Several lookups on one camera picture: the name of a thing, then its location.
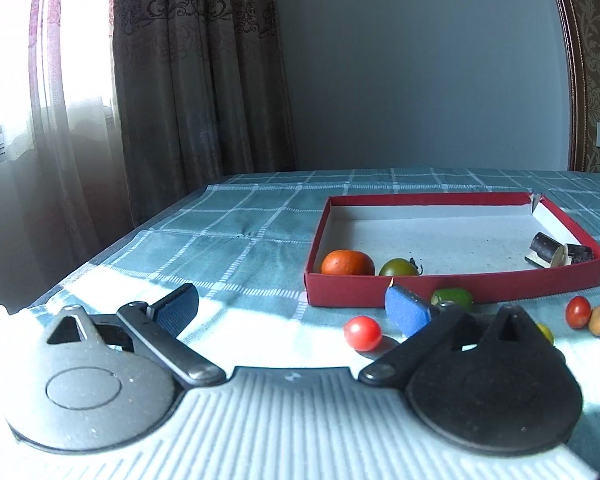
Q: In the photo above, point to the yellow-green tomato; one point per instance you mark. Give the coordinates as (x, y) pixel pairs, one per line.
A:
(546, 332)

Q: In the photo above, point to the red shallow cardboard box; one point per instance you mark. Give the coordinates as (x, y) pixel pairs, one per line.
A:
(478, 241)

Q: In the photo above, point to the teal plaid tablecloth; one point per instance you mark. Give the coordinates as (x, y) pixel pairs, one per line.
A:
(243, 244)

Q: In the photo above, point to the sheer white curtain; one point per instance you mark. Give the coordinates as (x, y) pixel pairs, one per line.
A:
(63, 193)

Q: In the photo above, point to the red cherry tomato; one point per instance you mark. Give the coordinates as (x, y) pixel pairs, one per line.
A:
(578, 312)
(362, 333)

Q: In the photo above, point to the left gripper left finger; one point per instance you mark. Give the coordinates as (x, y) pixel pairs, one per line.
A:
(156, 328)

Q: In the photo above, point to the dark eggplant chunk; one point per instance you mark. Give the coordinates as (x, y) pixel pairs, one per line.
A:
(545, 252)
(577, 253)

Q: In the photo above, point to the dark wooden door frame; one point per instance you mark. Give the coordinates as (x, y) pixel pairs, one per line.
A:
(578, 123)

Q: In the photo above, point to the orange tangerine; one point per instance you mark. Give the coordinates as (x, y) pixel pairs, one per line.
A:
(347, 262)

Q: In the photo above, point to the green tomato with stem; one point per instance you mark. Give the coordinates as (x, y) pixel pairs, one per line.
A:
(401, 267)

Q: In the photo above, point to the brown patterned curtain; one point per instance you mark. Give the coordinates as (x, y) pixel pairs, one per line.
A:
(202, 95)

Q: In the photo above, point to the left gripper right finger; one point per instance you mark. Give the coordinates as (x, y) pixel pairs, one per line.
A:
(427, 328)

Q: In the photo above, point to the green cucumber chunk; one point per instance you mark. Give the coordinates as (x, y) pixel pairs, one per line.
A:
(453, 295)

